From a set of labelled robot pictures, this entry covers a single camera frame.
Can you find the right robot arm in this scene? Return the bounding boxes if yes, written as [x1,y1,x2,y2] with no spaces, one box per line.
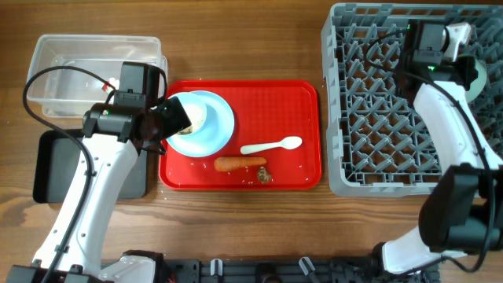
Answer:
[380,20,502,276]

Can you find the food scraps with rice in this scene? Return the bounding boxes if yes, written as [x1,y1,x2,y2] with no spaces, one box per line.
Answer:
[177,126,194,135]

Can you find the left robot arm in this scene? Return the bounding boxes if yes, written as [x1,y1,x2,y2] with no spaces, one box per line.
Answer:
[6,61,191,282]

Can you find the black plastic tray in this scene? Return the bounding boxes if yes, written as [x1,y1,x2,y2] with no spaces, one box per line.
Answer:
[32,130,149,204]

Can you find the grey dishwasher rack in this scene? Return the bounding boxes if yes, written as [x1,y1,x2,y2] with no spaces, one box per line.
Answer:
[321,3,502,197]

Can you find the clear plastic bin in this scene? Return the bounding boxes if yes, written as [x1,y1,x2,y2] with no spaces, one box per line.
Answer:
[27,35,168,118]

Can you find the orange carrot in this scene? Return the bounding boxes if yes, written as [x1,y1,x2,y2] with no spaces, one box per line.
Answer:
[214,156,267,172]

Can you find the brown mushroom piece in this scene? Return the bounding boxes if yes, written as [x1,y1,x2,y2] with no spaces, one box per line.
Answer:
[257,167,272,183]

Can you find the red serving tray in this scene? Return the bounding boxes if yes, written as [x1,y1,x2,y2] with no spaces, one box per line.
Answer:
[159,80,322,190]

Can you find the black left cable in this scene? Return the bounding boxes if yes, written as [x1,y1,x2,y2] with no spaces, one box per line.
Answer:
[22,65,168,283]

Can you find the light blue plate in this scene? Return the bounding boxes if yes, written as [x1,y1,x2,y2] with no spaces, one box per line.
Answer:
[167,90,235,157]

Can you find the light blue bowl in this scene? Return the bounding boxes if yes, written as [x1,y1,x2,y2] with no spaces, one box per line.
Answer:
[172,92,207,135]

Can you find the white plastic spoon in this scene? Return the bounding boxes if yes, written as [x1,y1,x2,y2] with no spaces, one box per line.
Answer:
[240,136,303,155]

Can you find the white tissue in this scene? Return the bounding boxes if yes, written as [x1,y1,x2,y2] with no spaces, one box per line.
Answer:
[108,78,119,89]

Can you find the mint green bowl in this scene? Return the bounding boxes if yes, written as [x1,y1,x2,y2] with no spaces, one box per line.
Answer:
[465,60,487,102]

